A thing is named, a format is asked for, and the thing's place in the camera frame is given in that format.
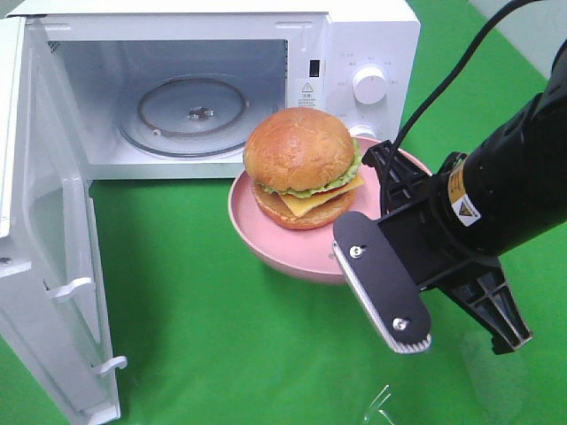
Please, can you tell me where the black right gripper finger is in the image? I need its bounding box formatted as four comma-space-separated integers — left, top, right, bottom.
362, 141, 430, 213
445, 260, 532, 355

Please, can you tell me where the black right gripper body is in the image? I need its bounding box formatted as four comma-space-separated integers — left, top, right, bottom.
383, 152, 503, 290

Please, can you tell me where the burger with cheese and lettuce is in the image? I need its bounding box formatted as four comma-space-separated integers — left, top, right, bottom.
243, 107, 364, 230

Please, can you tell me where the white microwave door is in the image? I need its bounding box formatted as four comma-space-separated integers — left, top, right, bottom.
1, 16, 128, 424

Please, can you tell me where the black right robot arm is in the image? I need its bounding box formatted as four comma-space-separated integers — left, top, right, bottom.
360, 49, 566, 354

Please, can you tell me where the lower white dial knob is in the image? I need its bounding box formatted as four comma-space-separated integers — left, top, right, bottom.
349, 124, 377, 139

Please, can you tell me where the white dial knob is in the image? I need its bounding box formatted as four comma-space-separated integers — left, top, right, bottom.
349, 124, 377, 139
352, 65, 387, 105

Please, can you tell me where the upper white dial knob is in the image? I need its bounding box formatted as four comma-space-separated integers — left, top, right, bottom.
352, 65, 387, 105

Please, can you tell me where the glass microwave turntable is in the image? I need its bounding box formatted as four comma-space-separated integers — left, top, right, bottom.
119, 73, 268, 158

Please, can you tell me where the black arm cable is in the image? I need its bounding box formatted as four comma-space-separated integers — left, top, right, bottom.
381, 0, 544, 178

